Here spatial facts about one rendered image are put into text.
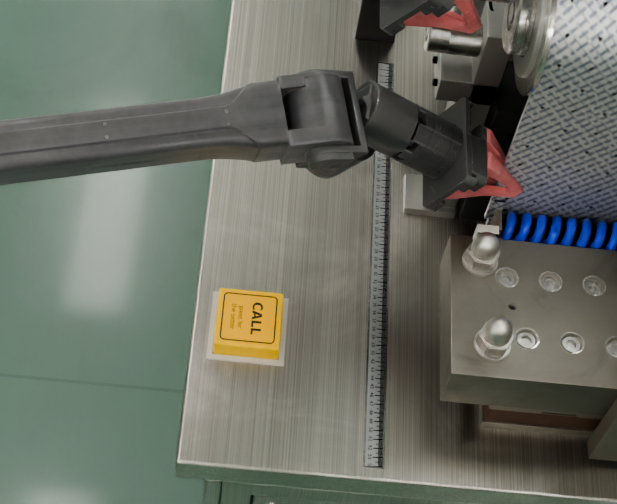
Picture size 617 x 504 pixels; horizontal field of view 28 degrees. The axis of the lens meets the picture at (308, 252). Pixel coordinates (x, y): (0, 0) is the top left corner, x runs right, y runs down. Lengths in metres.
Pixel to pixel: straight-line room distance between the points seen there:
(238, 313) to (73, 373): 1.04
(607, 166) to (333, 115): 0.29
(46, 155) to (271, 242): 0.39
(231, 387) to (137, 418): 0.99
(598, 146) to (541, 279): 0.15
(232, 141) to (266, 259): 0.31
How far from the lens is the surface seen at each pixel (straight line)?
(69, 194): 2.55
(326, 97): 1.13
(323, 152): 1.13
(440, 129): 1.21
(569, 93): 1.18
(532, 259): 1.29
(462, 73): 1.28
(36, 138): 1.10
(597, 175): 1.28
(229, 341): 1.31
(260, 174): 1.46
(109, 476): 2.25
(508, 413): 1.31
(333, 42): 1.60
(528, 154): 1.24
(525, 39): 1.16
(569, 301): 1.27
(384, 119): 1.17
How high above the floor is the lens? 2.08
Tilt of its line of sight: 57 degrees down
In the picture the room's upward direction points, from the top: 10 degrees clockwise
